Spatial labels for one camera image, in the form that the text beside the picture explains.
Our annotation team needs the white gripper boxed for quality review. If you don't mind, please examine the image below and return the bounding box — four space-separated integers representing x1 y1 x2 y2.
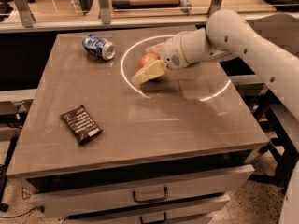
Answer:
132 35 189 85

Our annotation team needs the red apple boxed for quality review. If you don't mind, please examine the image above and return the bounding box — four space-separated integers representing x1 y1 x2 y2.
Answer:
138 52 160 69

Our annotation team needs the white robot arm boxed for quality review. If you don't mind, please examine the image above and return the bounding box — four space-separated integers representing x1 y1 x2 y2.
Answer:
132 9 299 119

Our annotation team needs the blue pepsi can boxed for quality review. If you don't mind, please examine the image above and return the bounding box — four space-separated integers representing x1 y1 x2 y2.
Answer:
82 34 115 61

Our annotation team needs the black snack bar wrapper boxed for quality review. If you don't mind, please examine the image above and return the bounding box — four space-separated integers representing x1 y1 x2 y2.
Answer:
60 105 103 146

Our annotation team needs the grey drawer cabinet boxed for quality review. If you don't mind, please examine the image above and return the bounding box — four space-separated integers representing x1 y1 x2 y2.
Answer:
6 25 269 224

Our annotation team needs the black metal stand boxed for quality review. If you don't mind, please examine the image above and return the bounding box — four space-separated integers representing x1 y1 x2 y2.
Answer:
249 91 298 194

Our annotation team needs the lower drawer with handle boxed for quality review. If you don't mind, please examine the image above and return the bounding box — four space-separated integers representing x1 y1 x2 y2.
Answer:
64 194 230 224

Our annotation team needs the drawer with handle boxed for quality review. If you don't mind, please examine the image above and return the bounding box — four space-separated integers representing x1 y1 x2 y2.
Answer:
64 194 230 224
30 164 254 217

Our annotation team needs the top drawer with handle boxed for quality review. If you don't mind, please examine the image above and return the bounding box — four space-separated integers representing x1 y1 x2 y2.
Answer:
30 164 254 217

